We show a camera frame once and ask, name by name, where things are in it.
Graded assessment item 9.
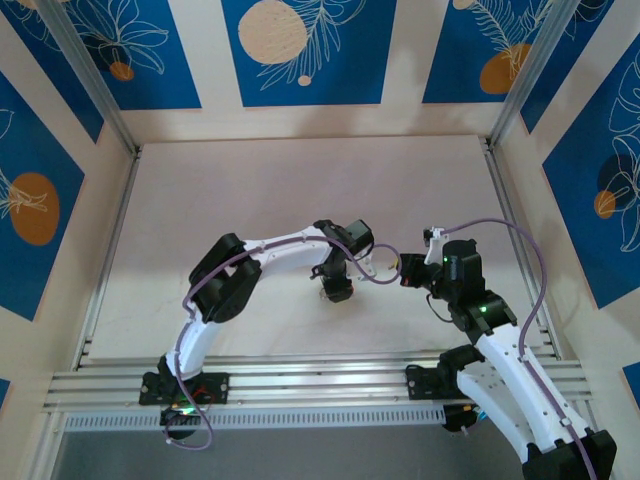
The aluminium table side rail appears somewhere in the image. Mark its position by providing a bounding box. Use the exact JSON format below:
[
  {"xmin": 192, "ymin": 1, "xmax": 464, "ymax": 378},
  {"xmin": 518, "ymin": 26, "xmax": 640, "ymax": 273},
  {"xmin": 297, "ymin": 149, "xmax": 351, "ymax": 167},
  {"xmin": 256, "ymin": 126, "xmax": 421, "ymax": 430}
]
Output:
[
  {"xmin": 482, "ymin": 137, "xmax": 561, "ymax": 359},
  {"xmin": 74, "ymin": 144, "xmax": 144, "ymax": 371}
]

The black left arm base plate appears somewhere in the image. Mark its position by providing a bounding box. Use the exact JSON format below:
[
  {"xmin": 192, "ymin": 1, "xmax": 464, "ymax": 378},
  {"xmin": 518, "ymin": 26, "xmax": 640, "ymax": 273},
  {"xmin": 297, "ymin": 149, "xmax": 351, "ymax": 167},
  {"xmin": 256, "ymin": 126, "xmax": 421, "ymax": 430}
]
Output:
[{"xmin": 138, "ymin": 372, "xmax": 230, "ymax": 405}]

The white slotted cable duct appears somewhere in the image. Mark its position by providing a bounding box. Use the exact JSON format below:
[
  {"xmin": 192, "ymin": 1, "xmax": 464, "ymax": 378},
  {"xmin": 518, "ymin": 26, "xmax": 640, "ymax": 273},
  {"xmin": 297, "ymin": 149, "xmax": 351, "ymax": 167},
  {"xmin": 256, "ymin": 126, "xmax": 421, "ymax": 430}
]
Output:
[{"xmin": 63, "ymin": 405, "xmax": 447, "ymax": 432}]

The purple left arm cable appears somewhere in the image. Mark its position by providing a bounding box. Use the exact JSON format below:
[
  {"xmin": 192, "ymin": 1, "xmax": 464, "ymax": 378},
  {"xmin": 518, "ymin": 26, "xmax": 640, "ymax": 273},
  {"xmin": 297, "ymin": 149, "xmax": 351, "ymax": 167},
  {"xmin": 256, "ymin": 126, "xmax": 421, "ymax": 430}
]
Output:
[{"xmin": 163, "ymin": 233, "xmax": 401, "ymax": 450}]

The aluminium rail beam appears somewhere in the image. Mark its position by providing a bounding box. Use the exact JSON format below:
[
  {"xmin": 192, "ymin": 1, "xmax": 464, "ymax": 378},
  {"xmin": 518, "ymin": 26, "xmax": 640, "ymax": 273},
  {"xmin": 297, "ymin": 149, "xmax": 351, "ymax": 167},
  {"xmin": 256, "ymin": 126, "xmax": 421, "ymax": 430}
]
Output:
[{"xmin": 42, "ymin": 349, "xmax": 597, "ymax": 415}]

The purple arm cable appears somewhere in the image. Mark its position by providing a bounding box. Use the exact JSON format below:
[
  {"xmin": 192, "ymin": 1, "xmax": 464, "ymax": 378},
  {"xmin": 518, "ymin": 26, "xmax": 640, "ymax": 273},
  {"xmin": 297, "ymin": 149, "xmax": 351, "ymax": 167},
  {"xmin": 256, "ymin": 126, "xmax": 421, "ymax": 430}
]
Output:
[
  {"xmin": 163, "ymin": 233, "xmax": 401, "ymax": 450},
  {"xmin": 442, "ymin": 217, "xmax": 599, "ymax": 480}
]

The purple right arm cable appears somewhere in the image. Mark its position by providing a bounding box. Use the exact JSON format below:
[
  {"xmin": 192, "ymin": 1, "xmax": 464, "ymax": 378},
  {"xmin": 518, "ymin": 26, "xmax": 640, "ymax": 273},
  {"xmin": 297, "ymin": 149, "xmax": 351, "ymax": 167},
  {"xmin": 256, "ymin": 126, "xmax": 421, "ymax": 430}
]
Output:
[{"xmin": 442, "ymin": 217, "xmax": 599, "ymax": 480}]

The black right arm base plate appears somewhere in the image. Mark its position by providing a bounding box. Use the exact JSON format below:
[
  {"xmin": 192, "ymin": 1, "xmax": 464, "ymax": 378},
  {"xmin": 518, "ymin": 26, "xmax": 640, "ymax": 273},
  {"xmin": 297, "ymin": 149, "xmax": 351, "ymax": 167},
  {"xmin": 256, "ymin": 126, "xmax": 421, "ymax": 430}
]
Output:
[{"xmin": 405, "ymin": 364, "xmax": 451, "ymax": 401}]

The aluminium frame post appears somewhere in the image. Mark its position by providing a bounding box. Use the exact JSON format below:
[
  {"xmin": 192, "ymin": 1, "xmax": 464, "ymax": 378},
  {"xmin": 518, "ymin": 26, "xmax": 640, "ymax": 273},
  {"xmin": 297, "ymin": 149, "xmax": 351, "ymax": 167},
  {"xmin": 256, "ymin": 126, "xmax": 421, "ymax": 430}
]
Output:
[
  {"xmin": 488, "ymin": 0, "xmax": 585, "ymax": 150},
  {"xmin": 37, "ymin": 0, "xmax": 142, "ymax": 157}
]

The black base electronics box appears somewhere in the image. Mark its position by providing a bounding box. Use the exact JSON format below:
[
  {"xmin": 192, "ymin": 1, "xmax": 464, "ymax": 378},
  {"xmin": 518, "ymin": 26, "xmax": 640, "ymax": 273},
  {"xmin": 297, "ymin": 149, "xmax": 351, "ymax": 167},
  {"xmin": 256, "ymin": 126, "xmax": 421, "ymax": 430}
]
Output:
[
  {"xmin": 442, "ymin": 403, "xmax": 481, "ymax": 435},
  {"xmin": 159, "ymin": 405, "xmax": 202, "ymax": 442}
]

